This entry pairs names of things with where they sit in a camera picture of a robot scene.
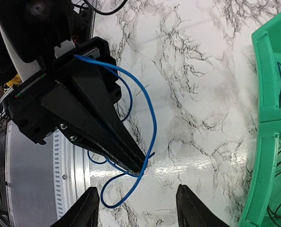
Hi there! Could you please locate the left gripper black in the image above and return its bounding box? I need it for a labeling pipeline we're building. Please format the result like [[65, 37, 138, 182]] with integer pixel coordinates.
[[3, 37, 145, 175]]

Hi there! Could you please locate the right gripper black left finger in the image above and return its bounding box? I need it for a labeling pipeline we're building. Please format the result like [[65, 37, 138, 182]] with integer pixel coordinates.
[[51, 187, 100, 227]]

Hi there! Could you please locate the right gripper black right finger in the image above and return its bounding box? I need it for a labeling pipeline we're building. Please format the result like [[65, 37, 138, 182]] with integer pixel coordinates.
[[176, 184, 228, 227]]

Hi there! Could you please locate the yellow plastic bin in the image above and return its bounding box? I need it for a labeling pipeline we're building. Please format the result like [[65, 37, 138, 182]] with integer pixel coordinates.
[[5, 74, 22, 87]]

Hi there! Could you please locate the green three-compartment plastic bin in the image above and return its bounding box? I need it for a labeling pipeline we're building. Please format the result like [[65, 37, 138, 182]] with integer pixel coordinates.
[[239, 13, 281, 227]]

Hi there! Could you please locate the aluminium front frame rail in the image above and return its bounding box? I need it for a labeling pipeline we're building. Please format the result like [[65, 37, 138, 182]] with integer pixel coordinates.
[[4, 9, 96, 227]]

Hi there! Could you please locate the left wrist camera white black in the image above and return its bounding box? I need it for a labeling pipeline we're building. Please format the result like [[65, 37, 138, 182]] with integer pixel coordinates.
[[0, 0, 86, 81]]

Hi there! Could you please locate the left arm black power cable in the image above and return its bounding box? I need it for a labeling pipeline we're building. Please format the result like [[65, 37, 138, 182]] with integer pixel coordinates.
[[71, 0, 129, 16]]

